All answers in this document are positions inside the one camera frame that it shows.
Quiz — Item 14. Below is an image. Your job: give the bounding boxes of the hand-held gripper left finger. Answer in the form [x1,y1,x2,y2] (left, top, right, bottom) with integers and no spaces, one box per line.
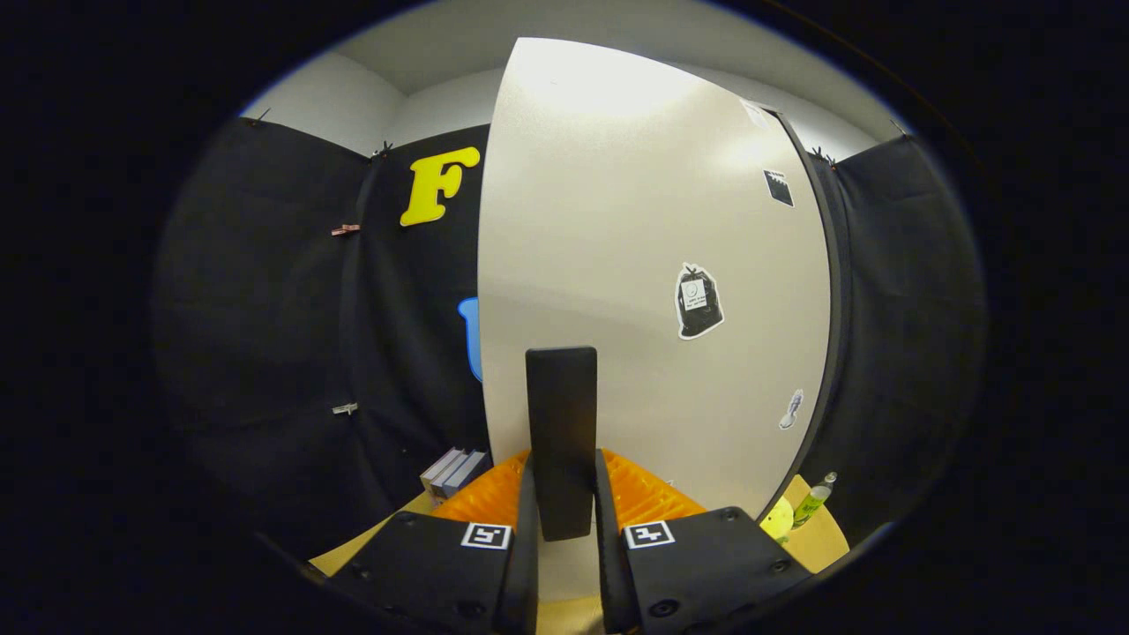
[309,450,541,635]

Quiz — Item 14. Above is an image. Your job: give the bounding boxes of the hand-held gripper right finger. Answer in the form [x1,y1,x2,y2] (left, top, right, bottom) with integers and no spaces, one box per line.
[593,448,816,635]

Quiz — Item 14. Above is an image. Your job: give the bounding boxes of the black door handle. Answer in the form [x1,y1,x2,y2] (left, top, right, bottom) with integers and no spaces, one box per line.
[526,346,599,542]

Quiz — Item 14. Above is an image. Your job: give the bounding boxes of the cream spine book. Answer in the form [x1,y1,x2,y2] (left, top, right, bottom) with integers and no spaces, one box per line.
[420,447,467,505]

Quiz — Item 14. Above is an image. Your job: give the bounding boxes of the yellow corn plush toy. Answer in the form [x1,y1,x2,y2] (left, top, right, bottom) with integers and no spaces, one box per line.
[760,496,795,544]

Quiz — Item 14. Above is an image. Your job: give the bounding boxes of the green bottle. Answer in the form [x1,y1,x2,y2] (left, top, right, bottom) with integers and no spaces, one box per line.
[791,472,839,530]

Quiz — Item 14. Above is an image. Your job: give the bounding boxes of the black backdrop cloth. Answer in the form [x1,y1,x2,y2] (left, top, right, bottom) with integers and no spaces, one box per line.
[154,117,984,567]

